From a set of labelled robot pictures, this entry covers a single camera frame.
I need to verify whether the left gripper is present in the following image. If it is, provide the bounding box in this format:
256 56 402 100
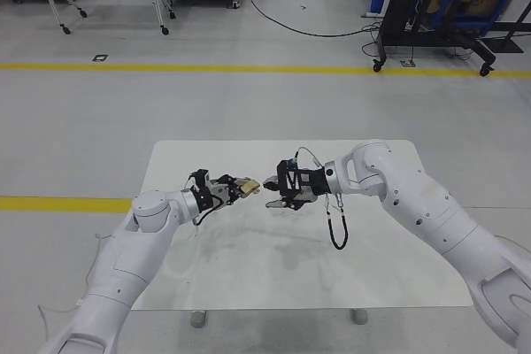
181 173 250 219

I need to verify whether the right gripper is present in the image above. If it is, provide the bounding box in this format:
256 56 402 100
262 161 339 212

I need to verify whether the white wheeled stand leg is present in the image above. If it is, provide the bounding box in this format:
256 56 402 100
47 0 89 36
151 0 177 36

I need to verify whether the black wheeled cart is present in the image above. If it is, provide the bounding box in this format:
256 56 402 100
371 0 497 78

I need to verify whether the black stand base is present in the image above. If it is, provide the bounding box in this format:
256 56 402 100
481 0 531 55

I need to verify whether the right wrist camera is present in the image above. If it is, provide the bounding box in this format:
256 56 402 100
276 158 313 199

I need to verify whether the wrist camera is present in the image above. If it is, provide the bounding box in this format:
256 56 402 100
276 158 313 199
189 168 212 190

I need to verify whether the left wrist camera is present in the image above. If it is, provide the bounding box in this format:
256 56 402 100
189 168 212 190

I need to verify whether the short black cable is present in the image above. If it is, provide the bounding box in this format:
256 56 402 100
193 196 225 227

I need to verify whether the black braided cable loop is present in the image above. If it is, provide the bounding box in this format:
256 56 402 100
323 192 350 251

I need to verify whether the long black floor cable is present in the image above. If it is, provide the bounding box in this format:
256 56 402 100
250 0 381 39

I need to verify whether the thin white floor cable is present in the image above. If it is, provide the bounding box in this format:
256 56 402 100
36 231 112 342

